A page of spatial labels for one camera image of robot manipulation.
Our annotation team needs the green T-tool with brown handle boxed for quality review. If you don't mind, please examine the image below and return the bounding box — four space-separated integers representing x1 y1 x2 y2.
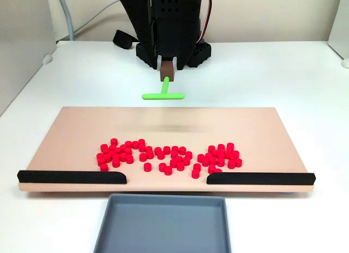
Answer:
142 61 185 101

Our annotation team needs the beige flat board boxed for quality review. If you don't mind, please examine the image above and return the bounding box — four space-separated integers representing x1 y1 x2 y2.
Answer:
17 106 317 194

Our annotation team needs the beige side panel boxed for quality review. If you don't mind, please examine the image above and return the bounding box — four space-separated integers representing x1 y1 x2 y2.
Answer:
0 0 58 116

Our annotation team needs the white side panel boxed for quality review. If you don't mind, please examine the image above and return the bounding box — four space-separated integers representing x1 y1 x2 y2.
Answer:
328 0 349 60

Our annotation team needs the grey rectangular tray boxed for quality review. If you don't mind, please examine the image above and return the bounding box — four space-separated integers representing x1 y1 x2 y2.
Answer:
93 193 232 253

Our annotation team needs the red white black servo cable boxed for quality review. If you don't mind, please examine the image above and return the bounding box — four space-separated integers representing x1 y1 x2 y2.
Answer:
201 0 213 35

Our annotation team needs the thin grey cable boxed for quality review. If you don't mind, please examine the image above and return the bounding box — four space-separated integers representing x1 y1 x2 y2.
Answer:
73 0 121 37

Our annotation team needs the thick grey hose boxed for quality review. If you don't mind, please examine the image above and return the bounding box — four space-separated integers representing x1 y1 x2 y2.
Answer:
57 0 75 41

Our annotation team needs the black rail strip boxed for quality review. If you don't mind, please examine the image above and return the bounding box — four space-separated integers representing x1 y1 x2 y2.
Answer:
206 172 316 185
17 170 128 185

